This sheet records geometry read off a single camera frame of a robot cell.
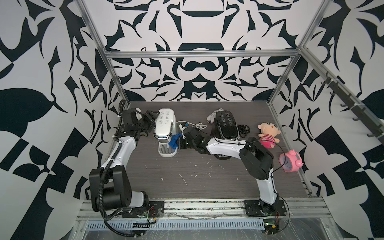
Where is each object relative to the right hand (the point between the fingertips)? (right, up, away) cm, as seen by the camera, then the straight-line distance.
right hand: (174, 139), depth 89 cm
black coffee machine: (+27, +8, -12) cm, 31 cm away
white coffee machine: (-4, +8, -11) cm, 14 cm away
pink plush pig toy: (+59, +4, +6) cm, 59 cm away
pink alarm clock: (+63, -10, -9) cm, 64 cm away
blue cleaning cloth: (-1, -1, -2) cm, 2 cm away
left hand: (-9, +15, -4) cm, 18 cm away
